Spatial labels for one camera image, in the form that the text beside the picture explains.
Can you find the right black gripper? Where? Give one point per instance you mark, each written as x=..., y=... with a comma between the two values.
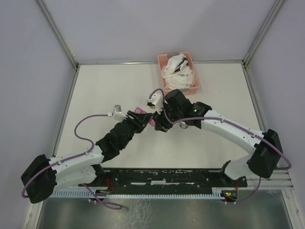
x=161, y=124

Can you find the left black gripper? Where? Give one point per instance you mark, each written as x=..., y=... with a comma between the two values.
x=140, y=120

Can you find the pink pill organizer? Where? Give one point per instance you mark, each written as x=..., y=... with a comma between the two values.
x=141, y=111

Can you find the white vitamin bottle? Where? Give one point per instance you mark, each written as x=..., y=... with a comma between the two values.
x=183, y=125

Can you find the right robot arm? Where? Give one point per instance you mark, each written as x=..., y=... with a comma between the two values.
x=263, y=148

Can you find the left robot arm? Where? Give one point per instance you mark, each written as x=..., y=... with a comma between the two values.
x=46, y=175

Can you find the white cloth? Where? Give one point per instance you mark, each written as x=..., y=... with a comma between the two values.
x=177, y=74

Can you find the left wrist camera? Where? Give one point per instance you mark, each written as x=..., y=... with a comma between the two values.
x=117, y=113

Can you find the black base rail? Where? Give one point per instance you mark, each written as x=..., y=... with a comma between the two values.
x=164, y=181

